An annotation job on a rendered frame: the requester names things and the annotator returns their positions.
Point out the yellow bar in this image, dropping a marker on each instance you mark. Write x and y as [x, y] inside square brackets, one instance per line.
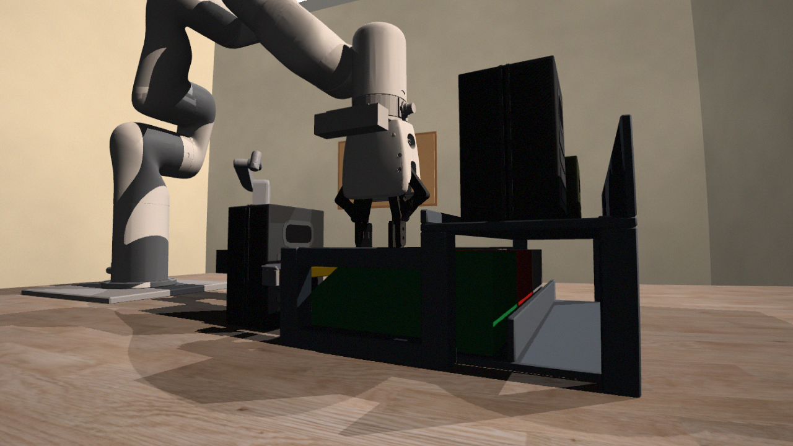
[317, 271]

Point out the red open bin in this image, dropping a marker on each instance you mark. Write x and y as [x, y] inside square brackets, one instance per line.
[524, 274]

